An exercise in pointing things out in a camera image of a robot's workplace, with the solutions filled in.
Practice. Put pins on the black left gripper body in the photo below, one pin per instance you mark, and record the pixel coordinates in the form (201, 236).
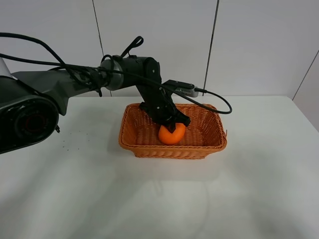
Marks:
(157, 104)

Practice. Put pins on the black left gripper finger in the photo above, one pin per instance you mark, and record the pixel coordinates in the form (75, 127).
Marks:
(182, 118)
(170, 125)

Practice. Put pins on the orange fruit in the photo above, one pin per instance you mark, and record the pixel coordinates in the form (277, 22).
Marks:
(172, 138)

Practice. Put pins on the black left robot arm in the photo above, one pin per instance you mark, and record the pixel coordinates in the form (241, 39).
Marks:
(32, 101)

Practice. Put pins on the orange wicker basket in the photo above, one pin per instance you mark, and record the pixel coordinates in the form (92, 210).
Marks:
(205, 134)

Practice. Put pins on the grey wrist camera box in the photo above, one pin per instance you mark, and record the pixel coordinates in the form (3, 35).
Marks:
(186, 89)

